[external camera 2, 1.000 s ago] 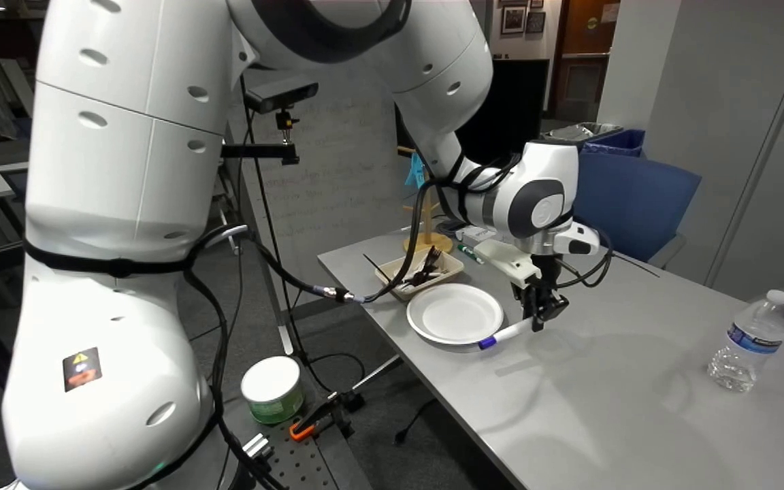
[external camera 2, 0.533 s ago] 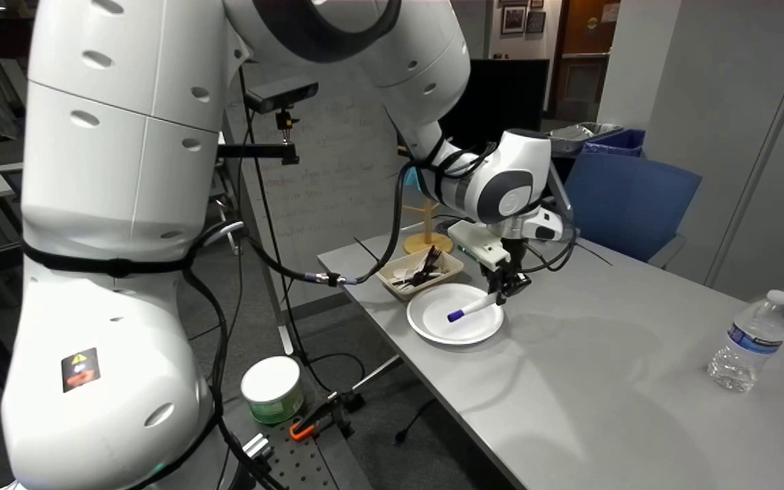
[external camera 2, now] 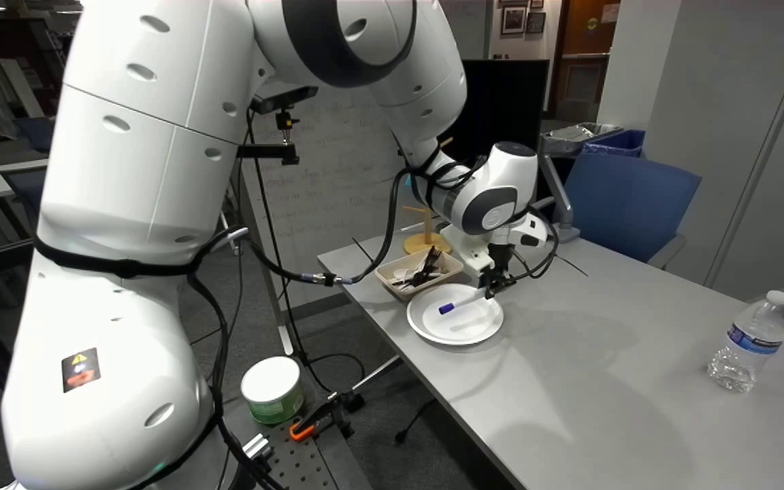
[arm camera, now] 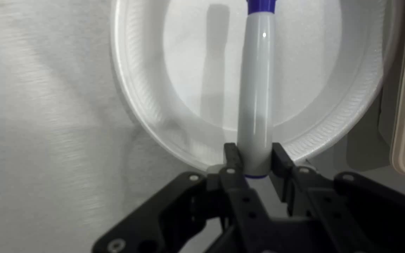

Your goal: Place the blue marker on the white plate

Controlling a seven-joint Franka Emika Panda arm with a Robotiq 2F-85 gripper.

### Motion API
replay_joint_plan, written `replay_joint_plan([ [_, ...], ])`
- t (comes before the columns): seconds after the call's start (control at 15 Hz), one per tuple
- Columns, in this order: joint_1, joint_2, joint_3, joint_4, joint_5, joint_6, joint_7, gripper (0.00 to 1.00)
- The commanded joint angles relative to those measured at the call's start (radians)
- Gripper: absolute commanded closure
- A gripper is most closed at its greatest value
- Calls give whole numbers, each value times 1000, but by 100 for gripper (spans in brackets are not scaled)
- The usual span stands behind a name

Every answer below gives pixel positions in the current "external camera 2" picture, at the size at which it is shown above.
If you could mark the black camera on stand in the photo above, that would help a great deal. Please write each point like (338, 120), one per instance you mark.
(285, 100)

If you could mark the black computer monitor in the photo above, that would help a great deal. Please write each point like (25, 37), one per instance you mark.
(504, 111)

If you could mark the beige tray with tools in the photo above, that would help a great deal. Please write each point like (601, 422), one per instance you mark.
(420, 274)

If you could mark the blue plastic bin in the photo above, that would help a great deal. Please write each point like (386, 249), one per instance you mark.
(617, 142)

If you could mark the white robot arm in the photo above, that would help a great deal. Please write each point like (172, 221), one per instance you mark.
(138, 180)

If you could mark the blue office chair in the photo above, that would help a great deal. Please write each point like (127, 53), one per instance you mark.
(632, 204)

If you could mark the black perforated mounting board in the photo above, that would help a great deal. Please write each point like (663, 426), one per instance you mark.
(297, 464)

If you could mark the white round plate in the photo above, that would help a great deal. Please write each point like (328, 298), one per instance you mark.
(456, 319)

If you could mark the blue capped white marker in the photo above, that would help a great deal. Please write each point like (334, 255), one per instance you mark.
(462, 300)

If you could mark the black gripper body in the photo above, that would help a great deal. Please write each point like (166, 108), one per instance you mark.
(499, 256)

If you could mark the clear plastic water bottle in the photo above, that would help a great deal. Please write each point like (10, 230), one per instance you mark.
(746, 349)

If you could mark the green and white round container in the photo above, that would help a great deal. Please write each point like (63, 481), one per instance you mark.
(274, 391)

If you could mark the yellowish brown object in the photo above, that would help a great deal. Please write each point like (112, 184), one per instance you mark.
(422, 232)

